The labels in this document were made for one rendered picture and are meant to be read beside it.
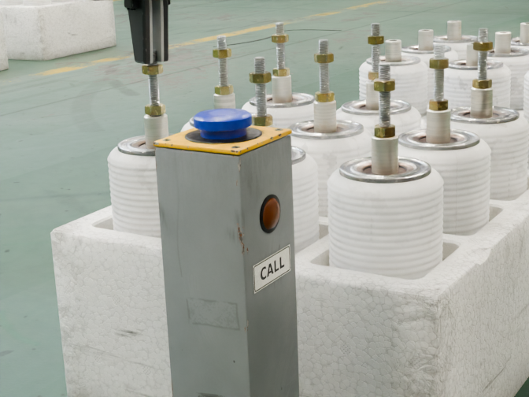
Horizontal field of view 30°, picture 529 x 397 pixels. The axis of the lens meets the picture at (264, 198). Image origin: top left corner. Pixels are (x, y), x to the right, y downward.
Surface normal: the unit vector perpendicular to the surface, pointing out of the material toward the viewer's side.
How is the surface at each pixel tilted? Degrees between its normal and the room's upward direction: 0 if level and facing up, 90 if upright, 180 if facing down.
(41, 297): 0
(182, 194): 90
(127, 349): 90
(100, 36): 90
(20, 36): 90
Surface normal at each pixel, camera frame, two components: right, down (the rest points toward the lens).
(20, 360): -0.04, -0.96
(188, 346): -0.52, 0.26
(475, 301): 0.85, 0.11
